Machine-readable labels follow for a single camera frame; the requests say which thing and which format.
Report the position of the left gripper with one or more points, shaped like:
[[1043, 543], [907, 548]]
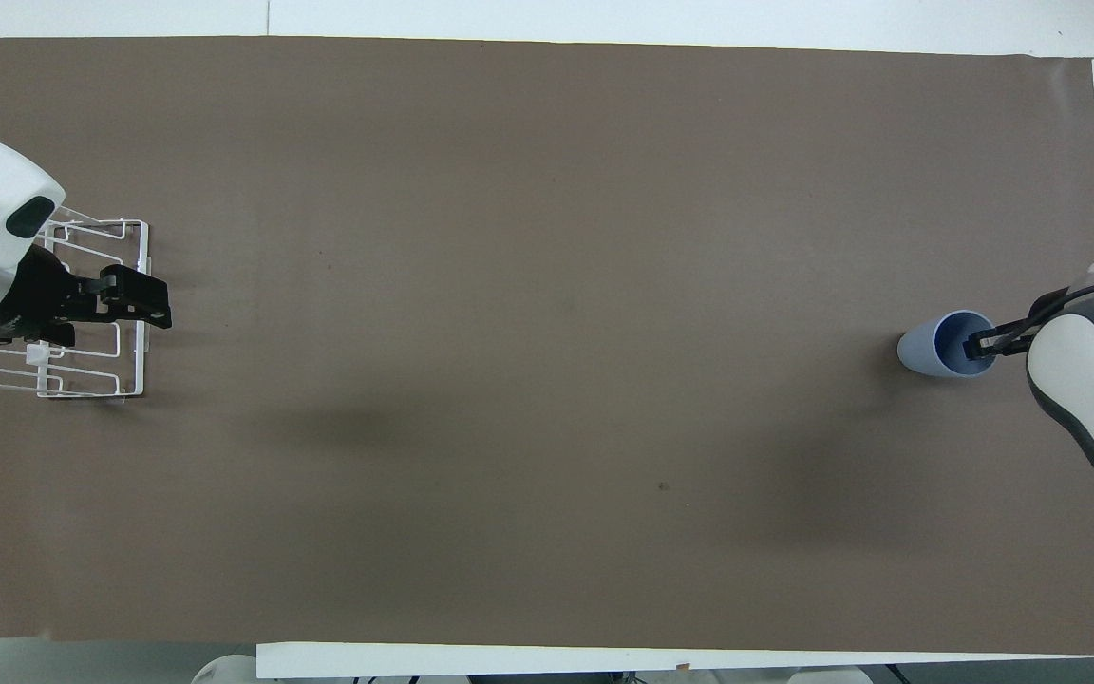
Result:
[[29, 299]]

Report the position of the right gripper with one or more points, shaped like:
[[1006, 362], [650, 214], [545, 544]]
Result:
[[1044, 315]]

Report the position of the blue cup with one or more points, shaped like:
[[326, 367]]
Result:
[[932, 350]]

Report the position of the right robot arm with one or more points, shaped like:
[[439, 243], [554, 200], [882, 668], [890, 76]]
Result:
[[1074, 375]]

